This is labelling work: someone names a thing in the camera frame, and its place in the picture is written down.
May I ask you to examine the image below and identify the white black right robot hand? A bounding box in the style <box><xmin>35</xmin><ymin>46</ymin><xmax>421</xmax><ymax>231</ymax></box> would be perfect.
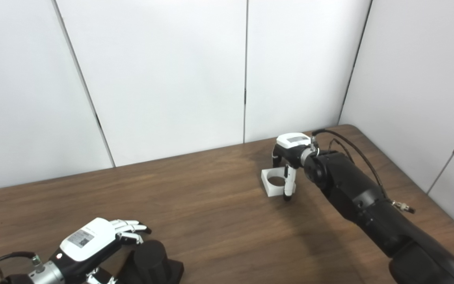
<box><xmin>272</xmin><ymin>133</ymin><xmax>317</xmax><ymax>202</ymax></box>

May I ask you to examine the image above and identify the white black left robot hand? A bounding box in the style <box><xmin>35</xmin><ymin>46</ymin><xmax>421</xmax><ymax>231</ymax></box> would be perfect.
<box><xmin>52</xmin><ymin>217</ymin><xmax>152</xmax><ymax>284</ymax></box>

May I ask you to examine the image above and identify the white square piece with hole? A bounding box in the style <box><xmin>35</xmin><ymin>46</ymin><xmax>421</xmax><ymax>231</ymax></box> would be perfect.
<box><xmin>261</xmin><ymin>167</ymin><xmax>296</xmax><ymax>197</ymax></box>

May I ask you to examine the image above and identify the black peg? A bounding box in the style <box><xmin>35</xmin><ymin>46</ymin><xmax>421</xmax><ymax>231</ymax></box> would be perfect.
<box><xmin>116</xmin><ymin>240</ymin><xmax>184</xmax><ymax>284</ymax></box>

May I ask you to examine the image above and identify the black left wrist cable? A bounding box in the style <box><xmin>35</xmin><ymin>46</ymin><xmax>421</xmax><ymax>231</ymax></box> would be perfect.
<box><xmin>0</xmin><ymin>252</ymin><xmax>42</xmax><ymax>284</ymax></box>

